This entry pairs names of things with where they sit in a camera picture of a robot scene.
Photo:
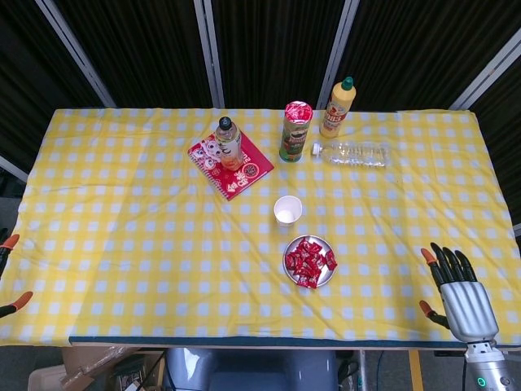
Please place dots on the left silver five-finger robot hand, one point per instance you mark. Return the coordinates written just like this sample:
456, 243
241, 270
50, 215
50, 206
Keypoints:
10, 241

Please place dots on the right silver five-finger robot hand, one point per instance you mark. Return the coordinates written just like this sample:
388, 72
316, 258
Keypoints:
468, 309

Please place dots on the round steel plate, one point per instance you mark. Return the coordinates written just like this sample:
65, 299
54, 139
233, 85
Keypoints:
326, 280

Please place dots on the red candy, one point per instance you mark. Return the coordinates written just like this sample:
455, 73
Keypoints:
317, 273
291, 260
303, 245
316, 246
301, 272
318, 260
307, 282
330, 258
305, 260

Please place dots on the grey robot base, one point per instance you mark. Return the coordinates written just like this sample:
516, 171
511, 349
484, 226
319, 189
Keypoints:
252, 370

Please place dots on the white paper cup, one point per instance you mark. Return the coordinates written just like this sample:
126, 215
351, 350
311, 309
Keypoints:
287, 212

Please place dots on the yellow white checkered tablecloth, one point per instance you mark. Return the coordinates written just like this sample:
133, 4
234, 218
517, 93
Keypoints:
122, 244

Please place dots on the metal table leg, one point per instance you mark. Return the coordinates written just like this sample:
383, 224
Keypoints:
363, 370

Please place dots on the brown cardboard box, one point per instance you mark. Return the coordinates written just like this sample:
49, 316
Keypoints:
93, 362

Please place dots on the clear empty water bottle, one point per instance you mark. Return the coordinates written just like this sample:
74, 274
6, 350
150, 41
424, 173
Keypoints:
358, 154

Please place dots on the wooden table with dark edge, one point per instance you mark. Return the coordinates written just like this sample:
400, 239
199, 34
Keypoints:
244, 342

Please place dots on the yellow squeeze bottle green cap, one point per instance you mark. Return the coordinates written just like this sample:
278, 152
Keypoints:
335, 118

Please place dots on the orange drink plastic bottle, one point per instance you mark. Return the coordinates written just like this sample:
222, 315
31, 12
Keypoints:
228, 150

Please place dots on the green Pringles can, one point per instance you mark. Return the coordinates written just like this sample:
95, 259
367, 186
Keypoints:
294, 142

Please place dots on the red spiral notebook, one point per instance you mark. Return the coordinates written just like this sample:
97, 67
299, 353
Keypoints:
244, 179

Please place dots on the grey partition post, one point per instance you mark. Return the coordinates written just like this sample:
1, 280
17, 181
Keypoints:
209, 53
517, 231
12, 168
488, 73
77, 53
342, 53

